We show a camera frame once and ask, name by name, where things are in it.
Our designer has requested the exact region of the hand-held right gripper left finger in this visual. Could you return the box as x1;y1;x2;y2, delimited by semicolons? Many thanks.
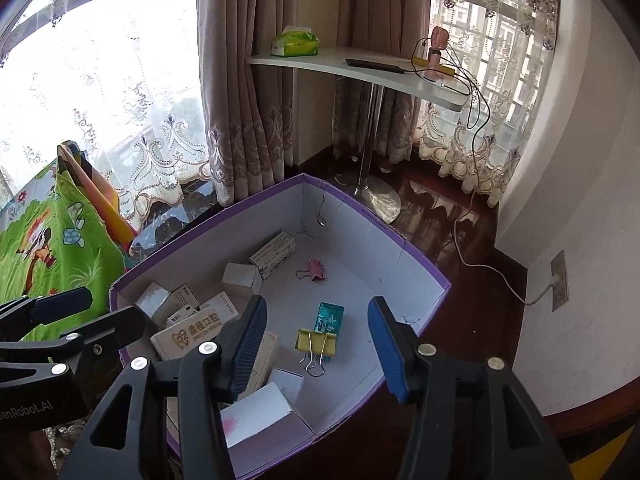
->
57;294;269;480

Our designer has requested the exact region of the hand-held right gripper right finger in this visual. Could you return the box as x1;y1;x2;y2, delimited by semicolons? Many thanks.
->
367;296;573;480

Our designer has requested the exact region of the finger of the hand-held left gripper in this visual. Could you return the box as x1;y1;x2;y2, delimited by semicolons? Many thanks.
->
60;306;147;367
0;286;95;344

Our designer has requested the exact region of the pile of small packaging cartons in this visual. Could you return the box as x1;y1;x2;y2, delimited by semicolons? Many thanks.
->
134;230;316;453

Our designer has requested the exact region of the teal small box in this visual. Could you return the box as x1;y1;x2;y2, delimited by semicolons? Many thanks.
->
312;302;347;362

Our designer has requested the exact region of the yellow binder clip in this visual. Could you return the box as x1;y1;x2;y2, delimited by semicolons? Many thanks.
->
296;328;339;379

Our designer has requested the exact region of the purple cardboard storage box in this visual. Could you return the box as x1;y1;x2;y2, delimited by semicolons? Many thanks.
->
109;172;453;480

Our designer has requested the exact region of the pink binder clip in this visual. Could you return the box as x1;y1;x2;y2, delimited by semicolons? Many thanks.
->
294;255;329;284

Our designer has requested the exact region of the green cartoon printed bed sheet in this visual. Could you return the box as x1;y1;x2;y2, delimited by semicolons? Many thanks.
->
0;142;137;332

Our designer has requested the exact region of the white lace curtain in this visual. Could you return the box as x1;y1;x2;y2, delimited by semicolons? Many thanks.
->
416;0;562;209
0;0;212;233

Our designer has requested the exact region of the brown patterned curtain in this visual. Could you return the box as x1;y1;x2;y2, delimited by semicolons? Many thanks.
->
196;0;297;207
334;0;432;172

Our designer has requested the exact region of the yellow power strip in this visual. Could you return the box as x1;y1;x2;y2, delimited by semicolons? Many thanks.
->
411;56;465;80

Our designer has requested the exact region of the black flat phone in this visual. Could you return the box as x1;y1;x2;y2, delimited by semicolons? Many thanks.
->
345;58;407;75

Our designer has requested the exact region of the white side table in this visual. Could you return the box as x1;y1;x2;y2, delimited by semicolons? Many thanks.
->
247;45;467;224

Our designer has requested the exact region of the green tissue pack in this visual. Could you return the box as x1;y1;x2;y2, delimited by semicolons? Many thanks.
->
270;25;321;58

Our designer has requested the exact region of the small pink fan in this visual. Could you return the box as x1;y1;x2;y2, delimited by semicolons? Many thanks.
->
429;25;452;68

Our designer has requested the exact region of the white power cable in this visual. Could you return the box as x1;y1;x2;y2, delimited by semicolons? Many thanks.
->
451;210;560;307

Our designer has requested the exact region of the wall socket plate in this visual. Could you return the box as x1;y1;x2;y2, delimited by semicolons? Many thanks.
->
549;249;571;314

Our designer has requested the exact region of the black cable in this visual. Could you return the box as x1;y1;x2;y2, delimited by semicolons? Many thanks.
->
411;35;502;233

